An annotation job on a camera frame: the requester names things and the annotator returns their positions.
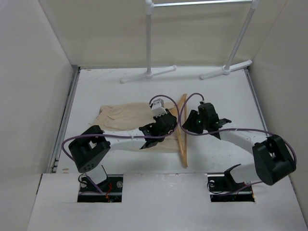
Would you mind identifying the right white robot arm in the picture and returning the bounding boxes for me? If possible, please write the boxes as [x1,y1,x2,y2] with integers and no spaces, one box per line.
[182,102,296,196]

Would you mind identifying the purple cable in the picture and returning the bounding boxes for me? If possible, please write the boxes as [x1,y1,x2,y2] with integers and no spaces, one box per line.
[177,92,297,193]
[62,94,183,194]

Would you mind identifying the white clothes rack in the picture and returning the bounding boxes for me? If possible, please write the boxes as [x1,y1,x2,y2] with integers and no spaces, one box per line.
[120,0,260,83]

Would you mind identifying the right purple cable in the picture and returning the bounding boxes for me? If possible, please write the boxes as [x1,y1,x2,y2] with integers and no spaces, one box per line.
[177,92,297,193]

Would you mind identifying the beige trousers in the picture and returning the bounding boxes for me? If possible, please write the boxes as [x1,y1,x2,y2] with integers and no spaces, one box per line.
[91,103,179,153]

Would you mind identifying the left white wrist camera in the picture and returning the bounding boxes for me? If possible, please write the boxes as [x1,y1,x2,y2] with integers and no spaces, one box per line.
[150,99,167,118]

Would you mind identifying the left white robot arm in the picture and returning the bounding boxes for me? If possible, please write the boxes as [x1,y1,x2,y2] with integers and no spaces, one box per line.
[63,111,178,194]

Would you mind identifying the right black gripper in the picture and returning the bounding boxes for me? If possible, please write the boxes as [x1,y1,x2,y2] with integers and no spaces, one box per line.
[181,110,208,135]

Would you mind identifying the wooden clothes hanger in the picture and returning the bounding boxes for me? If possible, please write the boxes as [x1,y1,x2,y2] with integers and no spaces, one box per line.
[174,94,188,168]

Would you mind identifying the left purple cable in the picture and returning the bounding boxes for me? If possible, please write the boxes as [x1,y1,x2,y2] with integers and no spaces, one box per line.
[62,94,183,194]

